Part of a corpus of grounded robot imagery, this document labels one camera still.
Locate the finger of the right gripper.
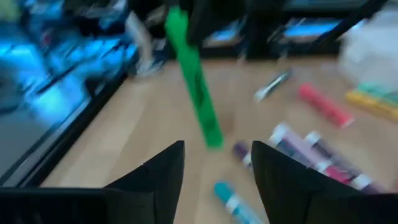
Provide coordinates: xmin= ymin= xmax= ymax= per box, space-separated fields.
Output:
xmin=186 ymin=0 xmax=218 ymax=47

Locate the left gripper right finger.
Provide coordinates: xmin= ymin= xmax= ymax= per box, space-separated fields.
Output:
xmin=251 ymin=140 xmax=398 ymax=224

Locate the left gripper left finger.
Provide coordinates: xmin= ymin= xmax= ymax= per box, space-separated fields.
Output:
xmin=0 ymin=140 xmax=186 ymax=224

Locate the magenta whiteboard marker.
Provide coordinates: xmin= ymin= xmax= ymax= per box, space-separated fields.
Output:
xmin=268 ymin=122 xmax=354 ymax=186

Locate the purple whiteboard marker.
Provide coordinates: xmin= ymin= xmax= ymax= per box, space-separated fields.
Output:
xmin=305 ymin=131 xmax=388 ymax=194
xmin=232 ymin=141 xmax=254 ymax=171

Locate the teal whiteboard marker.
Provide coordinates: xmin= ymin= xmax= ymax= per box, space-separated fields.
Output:
xmin=213 ymin=181 xmax=265 ymax=224

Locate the pink highlighter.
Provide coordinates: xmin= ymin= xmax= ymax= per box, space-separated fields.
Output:
xmin=297 ymin=82 xmax=356 ymax=129

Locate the yellow highlighter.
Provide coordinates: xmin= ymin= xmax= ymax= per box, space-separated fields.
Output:
xmin=344 ymin=89 xmax=398 ymax=122

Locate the mint green highlighter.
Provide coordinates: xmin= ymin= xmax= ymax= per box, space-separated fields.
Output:
xmin=356 ymin=81 xmax=398 ymax=105

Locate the white translucent plastic bin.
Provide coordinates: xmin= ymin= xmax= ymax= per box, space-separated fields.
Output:
xmin=337 ymin=6 xmax=398 ymax=90

